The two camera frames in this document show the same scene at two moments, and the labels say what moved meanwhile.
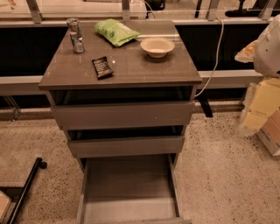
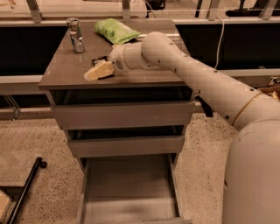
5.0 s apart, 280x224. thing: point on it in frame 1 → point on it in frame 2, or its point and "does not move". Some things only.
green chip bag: x=116 y=32 does not move
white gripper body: x=268 y=53 → x=117 y=57
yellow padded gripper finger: x=247 y=54 → x=101 y=70
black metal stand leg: x=38 y=164 does not move
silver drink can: x=76 y=34 does not move
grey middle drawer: x=95 y=148 does not move
